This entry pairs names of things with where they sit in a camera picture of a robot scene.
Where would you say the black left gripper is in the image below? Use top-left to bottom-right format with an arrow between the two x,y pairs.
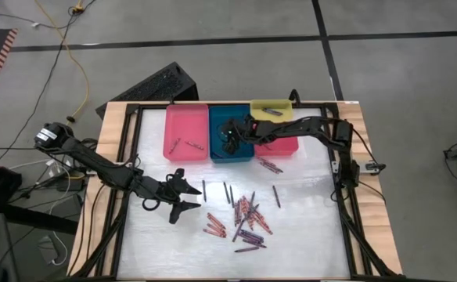
140,168 -> 203,226

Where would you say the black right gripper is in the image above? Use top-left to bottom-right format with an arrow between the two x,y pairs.
217,116 -> 257,156

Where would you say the blue plastic bin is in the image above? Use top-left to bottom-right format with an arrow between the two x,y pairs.
207,104 -> 256,164

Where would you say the small yellow plastic bin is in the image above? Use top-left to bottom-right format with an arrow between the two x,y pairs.
250,99 -> 294,122

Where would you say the large pink plastic bin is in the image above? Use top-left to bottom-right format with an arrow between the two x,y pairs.
163,103 -> 210,163

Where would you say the small red plastic bin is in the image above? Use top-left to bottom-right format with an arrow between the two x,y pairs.
253,124 -> 300,157

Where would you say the black perforated case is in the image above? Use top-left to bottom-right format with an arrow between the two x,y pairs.
95,61 -> 200,120

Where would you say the black bar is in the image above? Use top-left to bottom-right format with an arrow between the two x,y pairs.
4,203 -> 80,235

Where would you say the yellow cable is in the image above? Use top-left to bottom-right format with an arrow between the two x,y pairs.
34,0 -> 91,157

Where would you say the black floor cable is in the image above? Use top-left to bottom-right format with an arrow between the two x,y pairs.
0,0 -> 96,165

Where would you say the yellow cable plug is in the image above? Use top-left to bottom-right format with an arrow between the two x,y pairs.
69,2 -> 88,17

